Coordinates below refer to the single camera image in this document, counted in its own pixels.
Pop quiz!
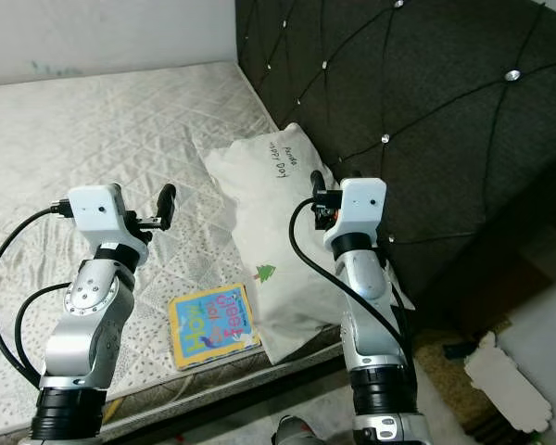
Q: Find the colourful children's book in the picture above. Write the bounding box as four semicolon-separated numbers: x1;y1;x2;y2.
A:
167;286;262;372

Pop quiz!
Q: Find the beige pillow with lettering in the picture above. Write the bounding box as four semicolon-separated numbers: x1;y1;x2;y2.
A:
193;123;413;365

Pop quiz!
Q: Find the grey quilted mattress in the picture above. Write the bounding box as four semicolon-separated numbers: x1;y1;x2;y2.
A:
0;60;348;441

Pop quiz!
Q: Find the black tufted headboard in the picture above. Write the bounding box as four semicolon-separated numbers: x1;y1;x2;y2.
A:
234;0;556;335

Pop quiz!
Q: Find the brown fuzzy floor mat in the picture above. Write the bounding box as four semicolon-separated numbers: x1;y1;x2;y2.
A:
412;320;515;437

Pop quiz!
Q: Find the grey right robot leg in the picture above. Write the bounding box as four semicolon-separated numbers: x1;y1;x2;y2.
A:
273;414;330;445

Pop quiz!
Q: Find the white cardboard piece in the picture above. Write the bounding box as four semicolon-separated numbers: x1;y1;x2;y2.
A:
463;329;554;435

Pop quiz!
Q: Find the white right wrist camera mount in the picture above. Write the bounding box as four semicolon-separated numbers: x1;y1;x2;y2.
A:
322;176;388;251

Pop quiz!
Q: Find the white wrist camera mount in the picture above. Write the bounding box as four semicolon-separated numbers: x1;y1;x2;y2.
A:
322;176;388;251
68;184;145;247

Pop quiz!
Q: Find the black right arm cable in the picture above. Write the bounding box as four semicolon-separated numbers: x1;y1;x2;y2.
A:
288;199;409;360

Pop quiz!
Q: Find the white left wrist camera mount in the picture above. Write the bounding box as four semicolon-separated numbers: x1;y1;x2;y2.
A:
68;184;145;247

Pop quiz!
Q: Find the short black left arm cable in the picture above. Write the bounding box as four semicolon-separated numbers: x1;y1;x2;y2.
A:
13;282;81;369

